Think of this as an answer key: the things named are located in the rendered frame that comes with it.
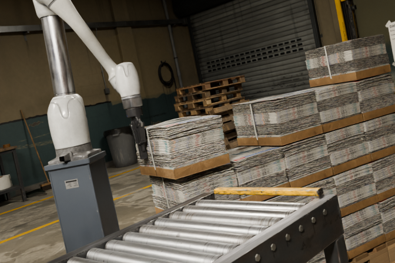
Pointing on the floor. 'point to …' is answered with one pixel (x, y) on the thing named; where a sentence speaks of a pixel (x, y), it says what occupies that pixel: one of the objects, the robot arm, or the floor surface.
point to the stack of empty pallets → (193, 95)
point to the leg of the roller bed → (337, 252)
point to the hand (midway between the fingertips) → (142, 151)
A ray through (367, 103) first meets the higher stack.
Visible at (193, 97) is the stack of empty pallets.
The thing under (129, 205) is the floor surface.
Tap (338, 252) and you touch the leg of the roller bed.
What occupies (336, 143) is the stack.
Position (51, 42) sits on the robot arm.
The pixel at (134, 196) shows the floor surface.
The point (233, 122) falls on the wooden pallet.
